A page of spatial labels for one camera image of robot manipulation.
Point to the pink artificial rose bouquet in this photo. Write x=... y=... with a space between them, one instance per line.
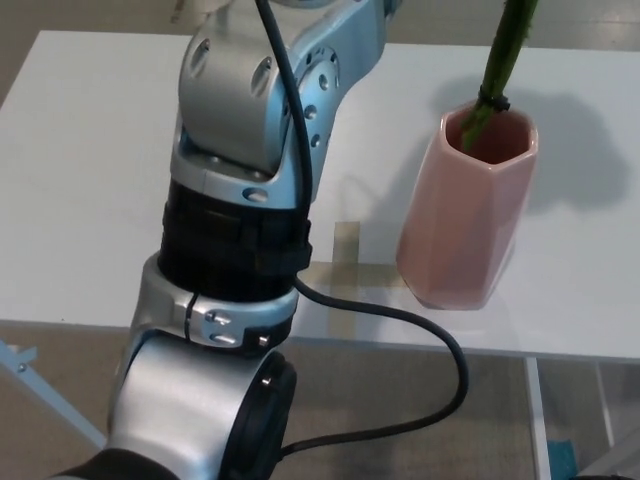
x=502 y=65

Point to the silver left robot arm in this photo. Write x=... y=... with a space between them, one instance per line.
x=230 y=150

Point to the pink faceted ceramic vase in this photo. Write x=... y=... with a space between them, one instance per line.
x=460 y=230

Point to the beige tape strip crosswise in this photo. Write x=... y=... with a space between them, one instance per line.
x=360 y=276

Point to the white table leg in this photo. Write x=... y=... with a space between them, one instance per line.
x=605 y=425
x=539 y=425

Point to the light blue metal bar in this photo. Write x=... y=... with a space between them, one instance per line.
x=40 y=385

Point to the blue floor tape piece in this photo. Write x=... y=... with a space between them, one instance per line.
x=565 y=462

